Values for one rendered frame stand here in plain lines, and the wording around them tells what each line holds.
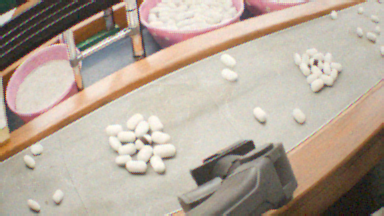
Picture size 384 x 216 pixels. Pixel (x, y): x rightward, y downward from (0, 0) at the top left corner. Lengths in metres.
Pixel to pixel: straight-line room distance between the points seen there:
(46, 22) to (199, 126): 0.40
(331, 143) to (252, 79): 0.26
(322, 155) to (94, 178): 0.42
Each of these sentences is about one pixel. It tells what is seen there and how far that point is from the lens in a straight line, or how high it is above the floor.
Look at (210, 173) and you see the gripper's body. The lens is 0.69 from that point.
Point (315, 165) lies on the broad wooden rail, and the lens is 0.77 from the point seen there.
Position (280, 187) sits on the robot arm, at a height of 0.95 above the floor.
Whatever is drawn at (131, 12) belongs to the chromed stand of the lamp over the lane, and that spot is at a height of 0.89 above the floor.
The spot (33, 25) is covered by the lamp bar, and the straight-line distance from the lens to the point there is 0.65.
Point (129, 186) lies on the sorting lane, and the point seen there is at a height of 0.74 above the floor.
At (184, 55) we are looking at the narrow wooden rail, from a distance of 0.97.
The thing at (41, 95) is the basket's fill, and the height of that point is 0.74.
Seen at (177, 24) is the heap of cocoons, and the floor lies 0.74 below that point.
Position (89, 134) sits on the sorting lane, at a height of 0.74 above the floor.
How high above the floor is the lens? 1.37
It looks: 45 degrees down
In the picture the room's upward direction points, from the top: 9 degrees counter-clockwise
